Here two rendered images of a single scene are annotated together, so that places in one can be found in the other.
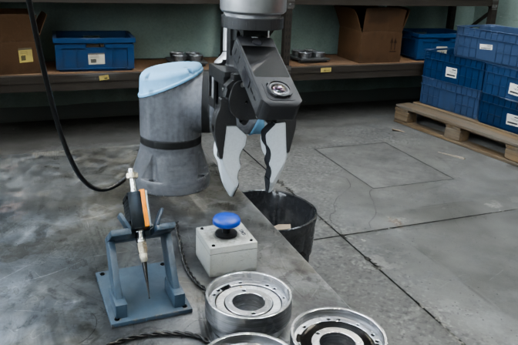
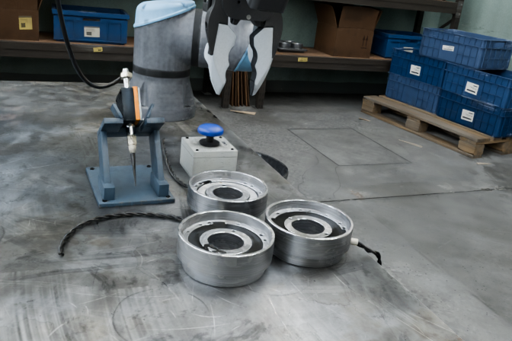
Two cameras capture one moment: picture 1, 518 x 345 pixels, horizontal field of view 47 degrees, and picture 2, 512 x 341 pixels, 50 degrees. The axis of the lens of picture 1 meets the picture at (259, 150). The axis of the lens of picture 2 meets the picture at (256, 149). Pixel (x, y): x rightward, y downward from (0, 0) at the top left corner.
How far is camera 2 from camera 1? 12 cm
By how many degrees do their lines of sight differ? 2
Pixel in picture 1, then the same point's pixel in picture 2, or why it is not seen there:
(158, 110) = (152, 39)
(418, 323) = not seen: hidden behind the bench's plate
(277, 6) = not seen: outside the picture
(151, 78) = (147, 7)
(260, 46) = not seen: outside the picture
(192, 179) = (179, 107)
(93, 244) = (84, 148)
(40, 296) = (33, 181)
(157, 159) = (148, 86)
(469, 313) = (418, 273)
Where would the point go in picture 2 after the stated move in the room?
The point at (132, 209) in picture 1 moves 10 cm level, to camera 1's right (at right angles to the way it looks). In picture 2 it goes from (125, 103) to (200, 111)
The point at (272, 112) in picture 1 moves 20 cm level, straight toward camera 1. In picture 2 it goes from (264, 1) to (262, 19)
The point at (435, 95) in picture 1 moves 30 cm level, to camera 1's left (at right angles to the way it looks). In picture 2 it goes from (399, 90) to (365, 86)
